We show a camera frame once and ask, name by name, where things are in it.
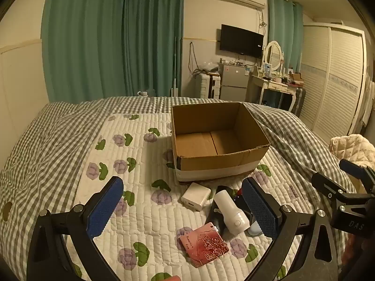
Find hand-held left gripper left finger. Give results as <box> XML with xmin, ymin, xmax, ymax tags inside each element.
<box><xmin>26</xmin><ymin>176</ymin><xmax>125</xmax><ymax>281</ymax></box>

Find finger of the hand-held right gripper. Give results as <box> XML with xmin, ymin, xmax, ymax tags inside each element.
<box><xmin>339</xmin><ymin>159</ymin><xmax>375</xmax><ymax>193</ymax></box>
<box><xmin>311</xmin><ymin>172</ymin><xmax>357</xmax><ymax>203</ymax></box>

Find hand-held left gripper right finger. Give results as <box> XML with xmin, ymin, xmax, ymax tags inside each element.
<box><xmin>241</xmin><ymin>177</ymin><xmax>339</xmax><ymax>281</ymax></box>

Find light blue item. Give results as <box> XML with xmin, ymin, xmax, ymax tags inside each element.
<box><xmin>247</xmin><ymin>221</ymin><xmax>264</xmax><ymax>237</ymax></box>

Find white cylindrical bottle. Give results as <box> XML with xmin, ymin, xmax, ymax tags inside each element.
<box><xmin>213</xmin><ymin>190</ymin><xmax>251</xmax><ymax>235</ymax></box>

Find white charger block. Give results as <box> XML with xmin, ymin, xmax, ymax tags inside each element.
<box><xmin>181</xmin><ymin>182</ymin><xmax>212</xmax><ymax>211</ymax></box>

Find pink rose-print card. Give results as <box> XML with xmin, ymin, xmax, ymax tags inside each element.
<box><xmin>179</xmin><ymin>222</ymin><xmax>229</xmax><ymax>267</ymax></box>

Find cardboard box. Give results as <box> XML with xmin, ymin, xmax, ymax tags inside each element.
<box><xmin>171</xmin><ymin>102</ymin><xmax>271</xmax><ymax>182</ymax></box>

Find cream quilted cloth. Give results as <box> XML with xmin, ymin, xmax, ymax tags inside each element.
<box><xmin>328</xmin><ymin>134</ymin><xmax>375</xmax><ymax>167</ymax></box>

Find white floral quilted blanket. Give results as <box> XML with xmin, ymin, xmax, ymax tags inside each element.
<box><xmin>63</xmin><ymin>113</ymin><xmax>320</xmax><ymax>281</ymax></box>

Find white hanging towels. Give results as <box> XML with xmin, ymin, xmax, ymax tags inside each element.
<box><xmin>362</xmin><ymin>73</ymin><xmax>375</xmax><ymax>126</ymax></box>

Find dark striped suitcase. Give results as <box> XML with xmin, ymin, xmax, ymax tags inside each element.
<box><xmin>290</xmin><ymin>87</ymin><xmax>307</xmax><ymax>116</ymax></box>

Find white louvred wardrobe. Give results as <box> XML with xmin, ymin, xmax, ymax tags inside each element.
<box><xmin>299</xmin><ymin>22</ymin><xmax>368</xmax><ymax>137</ymax></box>

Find white dressing table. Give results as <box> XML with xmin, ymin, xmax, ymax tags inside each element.
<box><xmin>247</xmin><ymin>74</ymin><xmax>298</xmax><ymax>112</ymax></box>

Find row of small cosmetic items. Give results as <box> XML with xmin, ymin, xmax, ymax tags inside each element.
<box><xmin>258</xmin><ymin>64</ymin><xmax>304</xmax><ymax>87</ymax></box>

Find silver small fridge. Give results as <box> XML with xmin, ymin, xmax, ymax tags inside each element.
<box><xmin>218</xmin><ymin>63</ymin><xmax>252</xmax><ymax>102</ymax></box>

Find white suitcase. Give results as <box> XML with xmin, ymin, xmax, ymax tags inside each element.
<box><xmin>200</xmin><ymin>74</ymin><xmax>221</xmax><ymax>99</ymax></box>

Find white oval mirror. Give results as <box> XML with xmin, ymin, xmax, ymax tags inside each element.
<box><xmin>263</xmin><ymin>40</ymin><xmax>285</xmax><ymax>72</ymax></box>

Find clear plastic bag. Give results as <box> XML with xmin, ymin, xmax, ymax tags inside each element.
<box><xmin>199</xmin><ymin>62</ymin><xmax>219</xmax><ymax>74</ymax></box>

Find pale green curtain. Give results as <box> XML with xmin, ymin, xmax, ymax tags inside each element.
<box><xmin>266</xmin><ymin>0</ymin><xmax>304</xmax><ymax>74</ymax></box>

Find wide green curtain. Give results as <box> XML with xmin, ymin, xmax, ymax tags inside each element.
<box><xmin>41</xmin><ymin>0</ymin><xmax>128</xmax><ymax>103</ymax></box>

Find narrow green curtain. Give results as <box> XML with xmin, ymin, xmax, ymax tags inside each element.
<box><xmin>123</xmin><ymin>0</ymin><xmax>185</xmax><ymax>98</ymax></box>

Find hanging wall cable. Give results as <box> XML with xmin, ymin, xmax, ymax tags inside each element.
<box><xmin>189</xmin><ymin>41</ymin><xmax>200</xmax><ymax>78</ymax></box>

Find black wall television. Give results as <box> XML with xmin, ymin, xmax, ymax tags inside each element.
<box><xmin>220</xmin><ymin>24</ymin><xmax>264</xmax><ymax>59</ymax></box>

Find air conditioner cable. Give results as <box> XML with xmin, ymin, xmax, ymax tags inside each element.
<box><xmin>258</xmin><ymin>7</ymin><xmax>268</xmax><ymax>36</ymax></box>

